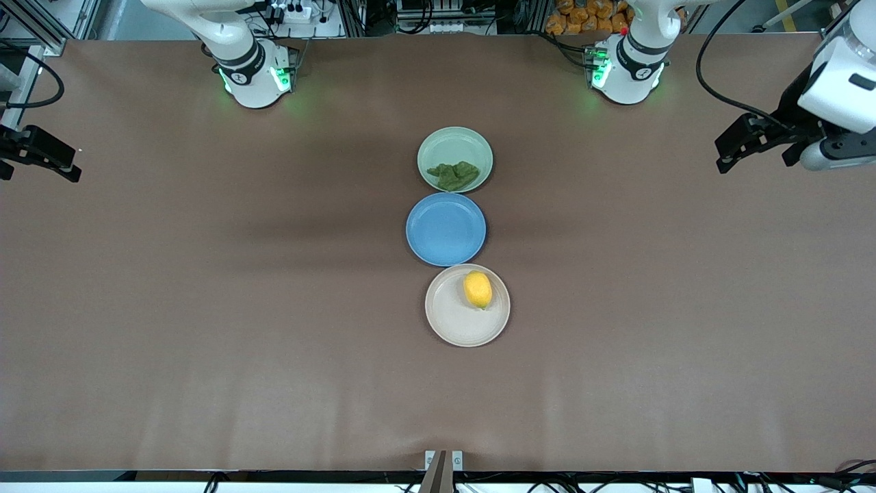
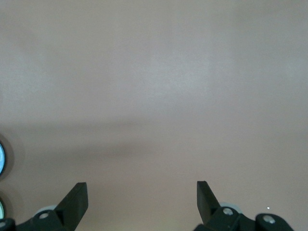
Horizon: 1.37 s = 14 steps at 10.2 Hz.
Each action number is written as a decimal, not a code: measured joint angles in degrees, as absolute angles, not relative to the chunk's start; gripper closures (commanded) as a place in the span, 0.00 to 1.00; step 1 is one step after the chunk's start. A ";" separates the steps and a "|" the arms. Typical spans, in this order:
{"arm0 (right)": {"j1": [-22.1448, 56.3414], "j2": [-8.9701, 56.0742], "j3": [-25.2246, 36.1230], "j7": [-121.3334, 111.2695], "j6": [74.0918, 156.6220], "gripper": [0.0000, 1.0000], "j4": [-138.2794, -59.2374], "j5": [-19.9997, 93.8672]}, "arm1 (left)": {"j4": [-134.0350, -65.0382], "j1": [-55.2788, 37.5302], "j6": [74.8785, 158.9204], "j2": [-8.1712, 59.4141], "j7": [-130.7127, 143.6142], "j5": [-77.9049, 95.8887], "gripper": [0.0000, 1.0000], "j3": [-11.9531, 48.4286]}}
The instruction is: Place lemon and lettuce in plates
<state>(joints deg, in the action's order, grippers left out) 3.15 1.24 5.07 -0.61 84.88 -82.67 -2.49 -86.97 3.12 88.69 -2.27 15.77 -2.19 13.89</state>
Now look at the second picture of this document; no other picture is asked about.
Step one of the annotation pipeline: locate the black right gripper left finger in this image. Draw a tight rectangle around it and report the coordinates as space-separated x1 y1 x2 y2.
0 182 89 231

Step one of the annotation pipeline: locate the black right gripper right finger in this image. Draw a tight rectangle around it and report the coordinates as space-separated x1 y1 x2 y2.
196 180 296 231

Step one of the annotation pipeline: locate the blue plate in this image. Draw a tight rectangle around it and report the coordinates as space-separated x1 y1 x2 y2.
0 143 6 175

